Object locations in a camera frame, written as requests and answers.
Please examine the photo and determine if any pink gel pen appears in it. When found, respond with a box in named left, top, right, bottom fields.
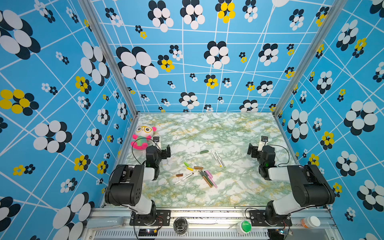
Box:
left=210, top=178, right=218, bottom=188

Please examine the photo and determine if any aluminium front frame rail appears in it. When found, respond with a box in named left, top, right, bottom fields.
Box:
left=88, top=207, right=337, bottom=230

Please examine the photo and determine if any green push button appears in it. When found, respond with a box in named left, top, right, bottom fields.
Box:
left=236, top=221, right=252, bottom=235

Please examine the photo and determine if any white pink plush toy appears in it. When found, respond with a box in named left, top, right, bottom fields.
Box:
left=131, top=126, right=157, bottom=150

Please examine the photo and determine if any white pen brown tip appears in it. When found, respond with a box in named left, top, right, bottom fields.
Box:
left=174, top=173, right=194, bottom=185

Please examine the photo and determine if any white orange bottle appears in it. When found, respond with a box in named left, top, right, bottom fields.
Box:
left=301, top=216, right=321, bottom=229

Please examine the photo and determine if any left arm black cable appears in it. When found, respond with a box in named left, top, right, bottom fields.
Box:
left=131, top=135, right=157, bottom=165

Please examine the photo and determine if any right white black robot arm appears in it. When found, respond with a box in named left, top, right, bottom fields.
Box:
left=247, top=144, right=335, bottom=220

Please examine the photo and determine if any green gel pen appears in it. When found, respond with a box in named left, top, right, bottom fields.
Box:
left=201, top=171, right=214, bottom=187

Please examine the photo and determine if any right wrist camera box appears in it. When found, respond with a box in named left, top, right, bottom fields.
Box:
left=258, top=136, right=269, bottom=152

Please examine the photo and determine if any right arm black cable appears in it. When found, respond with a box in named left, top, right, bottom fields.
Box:
left=266, top=144, right=291, bottom=168

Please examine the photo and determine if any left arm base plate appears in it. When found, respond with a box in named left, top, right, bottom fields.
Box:
left=129, top=210, right=171, bottom=227

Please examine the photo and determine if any white pen yellow tip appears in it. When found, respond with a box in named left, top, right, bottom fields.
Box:
left=211, top=150, right=222, bottom=167

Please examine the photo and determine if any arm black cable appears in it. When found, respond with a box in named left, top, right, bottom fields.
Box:
left=266, top=144, right=291, bottom=168
left=131, top=135, right=157, bottom=165

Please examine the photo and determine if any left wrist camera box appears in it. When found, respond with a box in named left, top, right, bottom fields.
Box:
left=152, top=136, right=162, bottom=150

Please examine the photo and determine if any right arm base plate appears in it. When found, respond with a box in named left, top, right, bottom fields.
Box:
left=247, top=210, right=293, bottom=228

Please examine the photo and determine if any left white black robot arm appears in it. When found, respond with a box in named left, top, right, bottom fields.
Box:
left=105, top=146, right=171, bottom=218

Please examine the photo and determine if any brown gel pen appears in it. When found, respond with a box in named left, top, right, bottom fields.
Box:
left=199, top=171, right=213, bottom=188

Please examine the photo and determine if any white pen green tip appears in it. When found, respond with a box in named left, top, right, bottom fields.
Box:
left=215, top=151, right=226, bottom=168

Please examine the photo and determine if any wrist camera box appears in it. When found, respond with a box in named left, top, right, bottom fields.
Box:
left=152, top=136, right=162, bottom=150
left=258, top=136, right=269, bottom=152

